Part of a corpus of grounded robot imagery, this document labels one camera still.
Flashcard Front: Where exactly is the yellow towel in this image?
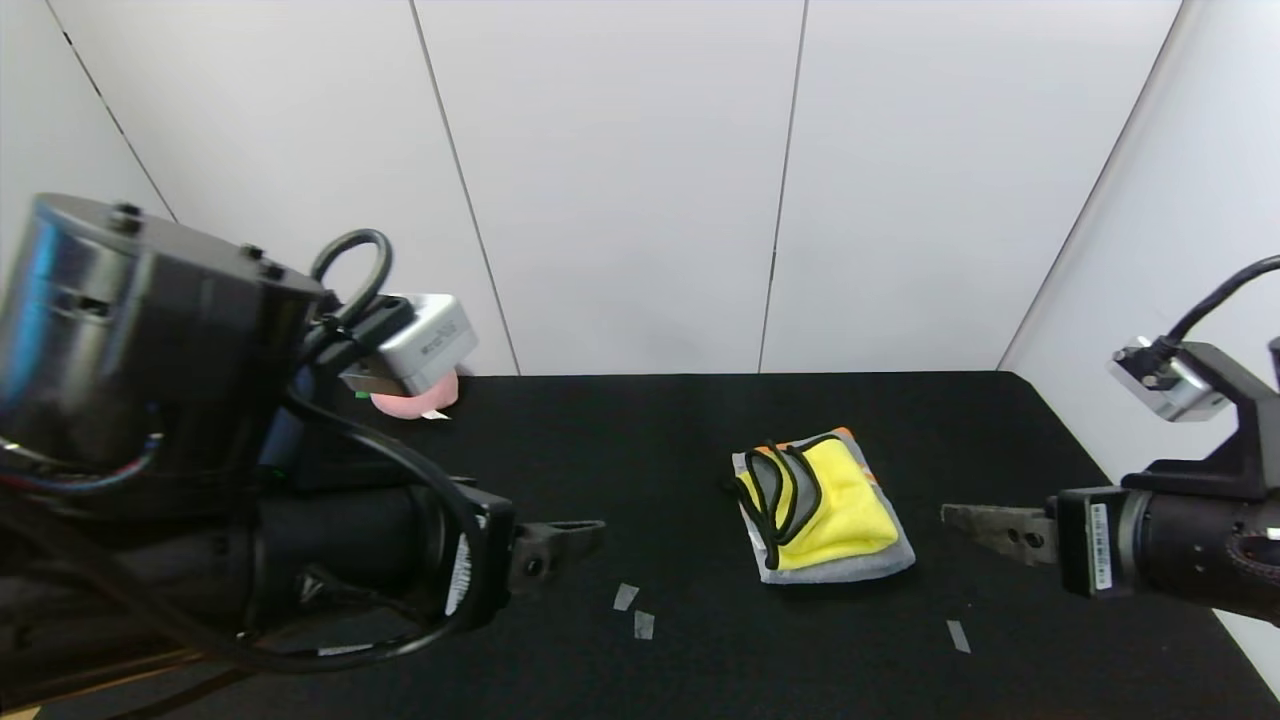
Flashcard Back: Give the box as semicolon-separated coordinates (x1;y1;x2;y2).
734;433;901;573

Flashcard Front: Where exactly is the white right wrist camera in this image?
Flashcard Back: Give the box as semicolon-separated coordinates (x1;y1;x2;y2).
1107;336;1233;424

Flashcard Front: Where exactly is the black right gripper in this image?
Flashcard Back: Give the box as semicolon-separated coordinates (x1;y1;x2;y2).
940;485;1280;628

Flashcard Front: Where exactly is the grey towel with orange marks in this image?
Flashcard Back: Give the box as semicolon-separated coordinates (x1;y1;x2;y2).
729;427;918;586

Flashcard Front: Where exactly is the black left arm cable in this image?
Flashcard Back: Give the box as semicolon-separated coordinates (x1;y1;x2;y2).
240;228;493;673

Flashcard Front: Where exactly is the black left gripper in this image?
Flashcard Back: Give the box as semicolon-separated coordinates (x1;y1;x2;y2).
319;480;608;633

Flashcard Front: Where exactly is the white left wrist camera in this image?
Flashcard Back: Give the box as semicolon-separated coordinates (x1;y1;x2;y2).
340;293;480;399

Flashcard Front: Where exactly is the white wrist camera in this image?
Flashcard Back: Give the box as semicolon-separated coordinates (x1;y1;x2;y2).
1107;336;1233;424
340;293;480;399

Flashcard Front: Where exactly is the pink plush peach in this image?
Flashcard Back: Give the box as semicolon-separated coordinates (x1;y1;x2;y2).
368;368;462;422

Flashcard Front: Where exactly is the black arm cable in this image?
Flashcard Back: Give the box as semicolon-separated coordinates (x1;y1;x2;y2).
240;228;493;673
1160;254;1280;349

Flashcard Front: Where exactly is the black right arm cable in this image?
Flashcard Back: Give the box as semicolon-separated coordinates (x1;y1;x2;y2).
1160;254;1280;349

